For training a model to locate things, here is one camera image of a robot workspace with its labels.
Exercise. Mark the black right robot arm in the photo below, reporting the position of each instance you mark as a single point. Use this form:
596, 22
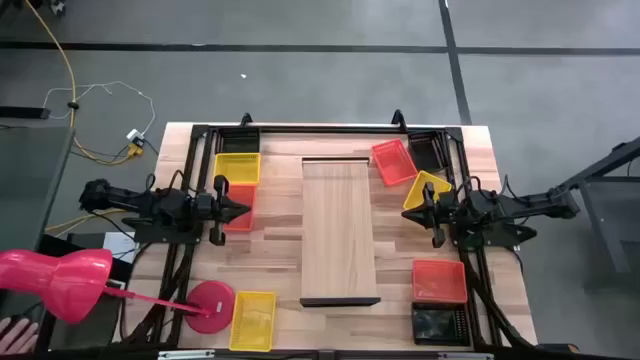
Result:
510, 202

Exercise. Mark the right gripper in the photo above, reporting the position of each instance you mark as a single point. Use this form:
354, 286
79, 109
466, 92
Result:
436, 215

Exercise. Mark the grey desk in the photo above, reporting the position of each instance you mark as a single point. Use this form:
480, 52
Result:
30, 185

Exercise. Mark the white paper sheet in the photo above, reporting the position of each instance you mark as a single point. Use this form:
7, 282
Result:
117, 245

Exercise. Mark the red plastic basket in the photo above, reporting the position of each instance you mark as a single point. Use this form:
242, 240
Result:
440, 280
395, 162
242, 190

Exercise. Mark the wooden board tray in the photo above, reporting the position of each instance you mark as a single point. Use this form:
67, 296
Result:
340, 225

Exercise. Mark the pink desk lamp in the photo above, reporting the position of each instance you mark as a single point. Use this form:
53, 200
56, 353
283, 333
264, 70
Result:
60, 285

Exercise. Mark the yellow plastic basket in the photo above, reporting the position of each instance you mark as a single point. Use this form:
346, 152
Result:
237, 167
415, 195
252, 320

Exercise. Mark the black case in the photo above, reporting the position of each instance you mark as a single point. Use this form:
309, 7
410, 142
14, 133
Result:
120, 272

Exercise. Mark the black metal table frame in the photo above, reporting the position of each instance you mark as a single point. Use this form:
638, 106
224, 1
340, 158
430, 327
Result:
325, 130

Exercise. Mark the black floor strip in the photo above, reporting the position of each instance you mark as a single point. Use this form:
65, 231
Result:
22, 112

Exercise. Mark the black caster wheel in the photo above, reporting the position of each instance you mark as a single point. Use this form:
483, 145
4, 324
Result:
57, 7

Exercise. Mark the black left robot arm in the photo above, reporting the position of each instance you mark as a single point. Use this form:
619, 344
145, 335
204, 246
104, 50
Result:
125, 197

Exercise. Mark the person's hand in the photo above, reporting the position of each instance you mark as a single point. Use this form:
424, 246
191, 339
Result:
17, 337

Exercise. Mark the white power adapter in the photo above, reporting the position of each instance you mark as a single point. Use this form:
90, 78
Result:
135, 134

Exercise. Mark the dark metal side table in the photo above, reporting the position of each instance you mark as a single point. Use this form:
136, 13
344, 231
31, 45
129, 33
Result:
615, 225

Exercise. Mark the yellow plug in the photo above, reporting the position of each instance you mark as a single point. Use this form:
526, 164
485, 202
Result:
136, 150

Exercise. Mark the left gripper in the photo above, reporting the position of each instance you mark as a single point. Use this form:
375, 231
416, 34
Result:
220, 200

